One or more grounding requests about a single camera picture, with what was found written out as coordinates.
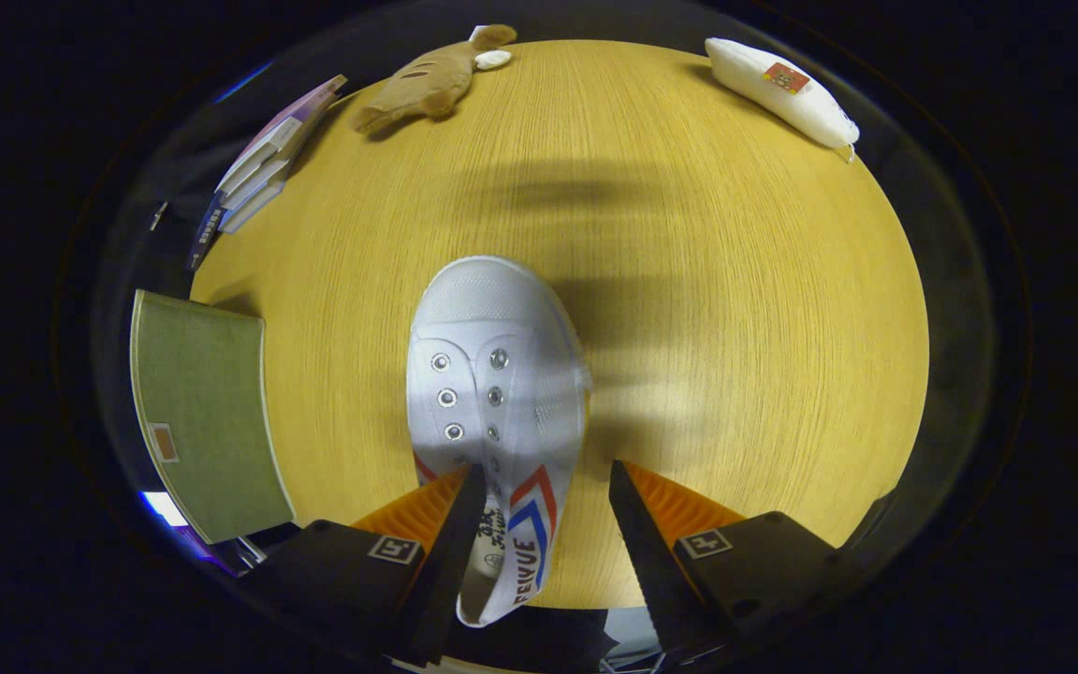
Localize grey-blue book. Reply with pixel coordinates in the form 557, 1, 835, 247
219, 178, 289, 235

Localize brown plush toy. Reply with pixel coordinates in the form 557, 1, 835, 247
352, 23, 518, 134

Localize dark blue book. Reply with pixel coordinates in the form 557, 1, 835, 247
186, 190, 229, 272

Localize computer monitor screen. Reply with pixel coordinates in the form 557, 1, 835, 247
139, 490, 250, 572

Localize white canvas shoe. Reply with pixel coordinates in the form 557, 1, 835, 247
405, 256, 593, 628

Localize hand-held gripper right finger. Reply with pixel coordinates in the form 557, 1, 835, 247
607, 459, 858, 661

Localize white pouch with red label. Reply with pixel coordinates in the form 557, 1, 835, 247
706, 37, 861, 155

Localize white book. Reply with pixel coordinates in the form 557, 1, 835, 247
221, 140, 301, 209

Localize pink cover book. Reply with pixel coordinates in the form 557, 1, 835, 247
216, 75, 349, 193

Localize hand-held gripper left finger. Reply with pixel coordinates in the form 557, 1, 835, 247
238, 463, 488, 667

